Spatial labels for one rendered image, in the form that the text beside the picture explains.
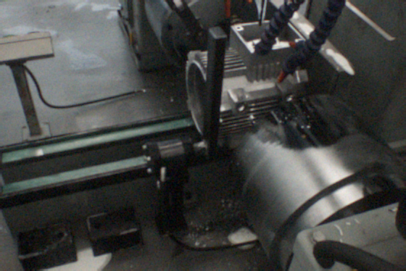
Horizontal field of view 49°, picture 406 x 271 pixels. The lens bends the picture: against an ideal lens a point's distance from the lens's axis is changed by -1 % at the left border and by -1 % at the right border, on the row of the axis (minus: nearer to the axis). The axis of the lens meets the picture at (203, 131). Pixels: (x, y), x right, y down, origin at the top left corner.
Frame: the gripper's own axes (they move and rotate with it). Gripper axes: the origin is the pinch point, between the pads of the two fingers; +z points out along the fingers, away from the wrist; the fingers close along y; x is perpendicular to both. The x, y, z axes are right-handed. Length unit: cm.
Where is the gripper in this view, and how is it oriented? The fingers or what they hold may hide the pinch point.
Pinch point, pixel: (201, 39)
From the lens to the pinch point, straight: 90.9
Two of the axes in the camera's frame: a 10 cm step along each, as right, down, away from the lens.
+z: 4.4, 5.4, 7.2
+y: -3.3, -6.5, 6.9
